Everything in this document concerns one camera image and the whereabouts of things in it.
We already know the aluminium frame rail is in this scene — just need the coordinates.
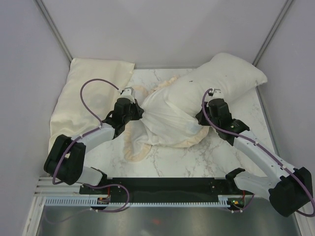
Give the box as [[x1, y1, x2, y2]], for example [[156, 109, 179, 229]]
[[33, 176, 305, 197]]

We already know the white ruffled pillowcase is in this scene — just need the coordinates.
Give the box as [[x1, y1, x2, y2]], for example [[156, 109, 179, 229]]
[[124, 77, 209, 162]]

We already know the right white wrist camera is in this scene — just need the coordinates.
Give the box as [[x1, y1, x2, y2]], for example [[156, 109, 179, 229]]
[[208, 88, 224, 99]]

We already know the shiny metal sheet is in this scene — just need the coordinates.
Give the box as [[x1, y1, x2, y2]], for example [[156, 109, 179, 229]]
[[37, 199, 301, 236]]

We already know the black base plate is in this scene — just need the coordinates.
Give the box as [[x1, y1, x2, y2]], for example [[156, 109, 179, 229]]
[[78, 177, 256, 204]]

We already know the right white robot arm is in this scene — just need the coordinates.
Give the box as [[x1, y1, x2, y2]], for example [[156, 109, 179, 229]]
[[196, 98, 315, 217]]

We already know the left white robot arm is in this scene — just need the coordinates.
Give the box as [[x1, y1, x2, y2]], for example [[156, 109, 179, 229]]
[[44, 98, 144, 194]]

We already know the cream yellow pillow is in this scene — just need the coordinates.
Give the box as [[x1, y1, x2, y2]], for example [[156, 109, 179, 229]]
[[48, 58, 135, 149]]

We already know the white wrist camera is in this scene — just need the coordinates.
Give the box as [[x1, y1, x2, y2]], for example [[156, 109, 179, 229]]
[[208, 88, 224, 99], [120, 87, 135, 100]]

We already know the right aluminium corner post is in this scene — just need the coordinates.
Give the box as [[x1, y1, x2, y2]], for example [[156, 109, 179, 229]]
[[252, 0, 295, 66]]

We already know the white slotted cable duct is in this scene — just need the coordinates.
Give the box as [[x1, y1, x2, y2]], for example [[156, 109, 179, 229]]
[[44, 196, 232, 207]]

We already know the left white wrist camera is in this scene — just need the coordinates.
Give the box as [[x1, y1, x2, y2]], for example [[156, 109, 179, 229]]
[[120, 87, 135, 100]]

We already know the aluminium corner post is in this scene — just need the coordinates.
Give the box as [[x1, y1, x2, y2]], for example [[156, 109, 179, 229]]
[[252, 0, 295, 66], [33, 0, 73, 63]]

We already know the white pillow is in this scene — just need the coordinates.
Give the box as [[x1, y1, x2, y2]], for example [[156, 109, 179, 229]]
[[165, 53, 267, 117]]

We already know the left aluminium corner post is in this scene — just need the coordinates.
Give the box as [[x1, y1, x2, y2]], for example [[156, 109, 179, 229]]
[[33, 0, 73, 63]]

